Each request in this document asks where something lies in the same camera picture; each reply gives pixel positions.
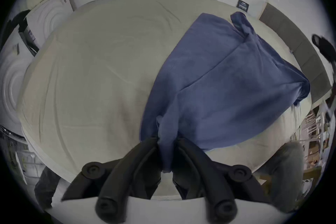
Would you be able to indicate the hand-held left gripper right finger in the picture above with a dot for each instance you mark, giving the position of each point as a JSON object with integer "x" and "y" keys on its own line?
{"x": 207, "y": 178}

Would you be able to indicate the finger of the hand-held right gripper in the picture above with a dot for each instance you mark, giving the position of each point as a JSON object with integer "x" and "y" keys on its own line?
{"x": 326, "y": 48}

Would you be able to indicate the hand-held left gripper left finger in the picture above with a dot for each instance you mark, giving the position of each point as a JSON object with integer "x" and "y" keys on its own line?
{"x": 123, "y": 178}

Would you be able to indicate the dark blue shirt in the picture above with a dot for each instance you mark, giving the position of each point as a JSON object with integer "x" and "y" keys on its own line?
{"x": 223, "y": 86}

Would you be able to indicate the grey padded headboard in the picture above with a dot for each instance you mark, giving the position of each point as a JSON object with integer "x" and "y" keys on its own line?
{"x": 301, "y": 47}

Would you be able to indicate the person's legs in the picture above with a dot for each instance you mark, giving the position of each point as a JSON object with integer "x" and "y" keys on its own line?
{"x": 286, "y": 178}

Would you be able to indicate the small black card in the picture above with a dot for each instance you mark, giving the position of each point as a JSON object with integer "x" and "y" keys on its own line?
{"x": 242, "y": 5}

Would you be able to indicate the bed with beige sheet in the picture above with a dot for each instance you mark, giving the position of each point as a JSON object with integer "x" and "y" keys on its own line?
{"x": 99, "y": 73}

